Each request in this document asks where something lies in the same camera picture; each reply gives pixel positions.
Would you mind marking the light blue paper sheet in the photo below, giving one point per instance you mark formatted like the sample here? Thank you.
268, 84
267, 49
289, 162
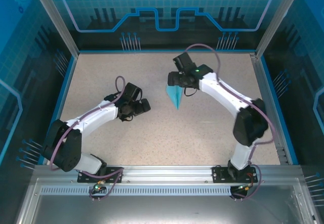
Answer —
176, 96

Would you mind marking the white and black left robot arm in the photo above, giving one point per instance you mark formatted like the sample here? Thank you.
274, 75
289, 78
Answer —
101, 113

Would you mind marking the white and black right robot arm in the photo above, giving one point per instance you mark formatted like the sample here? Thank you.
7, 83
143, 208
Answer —
217, 89

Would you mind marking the grey sheet metal tray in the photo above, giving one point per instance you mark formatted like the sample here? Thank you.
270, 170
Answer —
162, 208

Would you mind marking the blue table edge strip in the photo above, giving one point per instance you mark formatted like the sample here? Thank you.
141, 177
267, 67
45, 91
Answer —
59, 107
277, 107

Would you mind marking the small connector with green light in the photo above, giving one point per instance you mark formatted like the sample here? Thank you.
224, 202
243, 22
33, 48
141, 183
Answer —
97, 188
244, 187

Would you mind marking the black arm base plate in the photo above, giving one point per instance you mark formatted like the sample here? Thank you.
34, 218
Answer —
219, 174
111, 170

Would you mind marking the aluminium frame beam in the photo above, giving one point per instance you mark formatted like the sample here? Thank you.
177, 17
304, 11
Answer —
167, 174

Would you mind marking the blue printed enclosure panel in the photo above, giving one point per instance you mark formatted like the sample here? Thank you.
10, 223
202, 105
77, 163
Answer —
167, 6
303, 82
20, 82

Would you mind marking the aluminium side rail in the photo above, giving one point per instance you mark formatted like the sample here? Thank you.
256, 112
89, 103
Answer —
267, 107

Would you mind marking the aluminium frame post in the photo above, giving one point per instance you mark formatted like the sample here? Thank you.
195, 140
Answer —
274, 21
58, 21

